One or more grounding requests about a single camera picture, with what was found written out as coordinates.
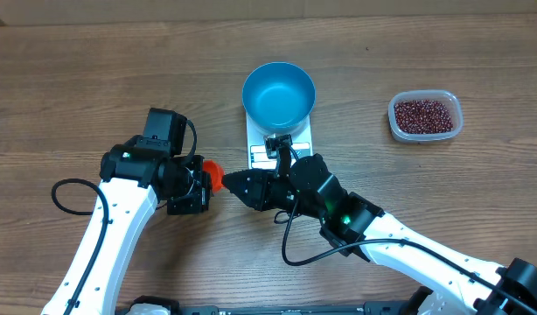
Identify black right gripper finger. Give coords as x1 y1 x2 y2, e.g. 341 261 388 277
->
222 169 269 186
227 181 262 211

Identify red measuring scoop blue handle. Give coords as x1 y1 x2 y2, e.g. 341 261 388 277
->
203 160 225 193

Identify red beans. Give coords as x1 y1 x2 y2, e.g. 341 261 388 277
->
394 99 453 134

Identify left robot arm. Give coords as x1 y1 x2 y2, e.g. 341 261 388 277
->
42 108 213 314

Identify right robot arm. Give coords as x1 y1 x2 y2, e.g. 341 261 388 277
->
221 154 537 314

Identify white kitchen scale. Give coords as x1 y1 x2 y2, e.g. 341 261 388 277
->
246 115 313 170

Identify blue bowl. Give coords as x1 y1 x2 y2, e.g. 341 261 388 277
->
241 62 317 133

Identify clear plastic container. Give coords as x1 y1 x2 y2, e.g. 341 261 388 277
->
387 89 464 144

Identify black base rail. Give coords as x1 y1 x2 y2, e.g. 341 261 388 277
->
115 296 425 315

